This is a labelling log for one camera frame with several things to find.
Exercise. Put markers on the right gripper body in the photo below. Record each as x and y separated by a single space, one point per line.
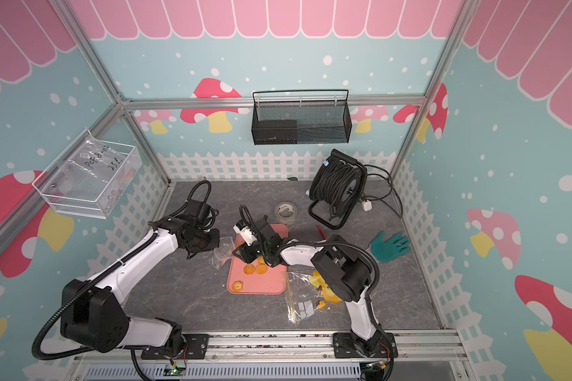
250 252

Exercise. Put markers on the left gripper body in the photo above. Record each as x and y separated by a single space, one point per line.
203 240

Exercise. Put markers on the round cookie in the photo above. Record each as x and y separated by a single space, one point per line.
237 286

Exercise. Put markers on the clear resealable bag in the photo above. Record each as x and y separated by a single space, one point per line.
223 252

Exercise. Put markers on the red kitchen tongs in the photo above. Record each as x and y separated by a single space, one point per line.
321 232

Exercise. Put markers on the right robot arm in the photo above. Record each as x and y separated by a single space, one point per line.
350 273

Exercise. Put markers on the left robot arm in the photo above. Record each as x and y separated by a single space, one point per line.
91 313

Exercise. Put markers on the yellow plush toy bag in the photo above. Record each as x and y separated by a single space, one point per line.
308 297

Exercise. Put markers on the clear tape roll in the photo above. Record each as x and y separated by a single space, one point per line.
286 213

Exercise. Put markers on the pink tray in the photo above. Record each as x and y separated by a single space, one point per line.
258 278

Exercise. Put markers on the black box in basket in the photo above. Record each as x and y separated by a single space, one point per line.
274 132

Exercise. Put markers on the white power plug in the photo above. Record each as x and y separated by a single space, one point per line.
367 205

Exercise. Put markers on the green rubber glove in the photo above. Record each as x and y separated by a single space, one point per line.
385 249

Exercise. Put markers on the black cable reel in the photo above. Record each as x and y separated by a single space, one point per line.
339 182

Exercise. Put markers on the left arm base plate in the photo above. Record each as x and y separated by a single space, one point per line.
190 346

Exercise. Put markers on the white wire wall basket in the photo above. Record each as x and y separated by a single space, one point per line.
89 178

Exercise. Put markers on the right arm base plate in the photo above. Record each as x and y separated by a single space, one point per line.
350 346

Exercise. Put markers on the black mesh wall basket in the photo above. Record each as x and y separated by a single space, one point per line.
322 116

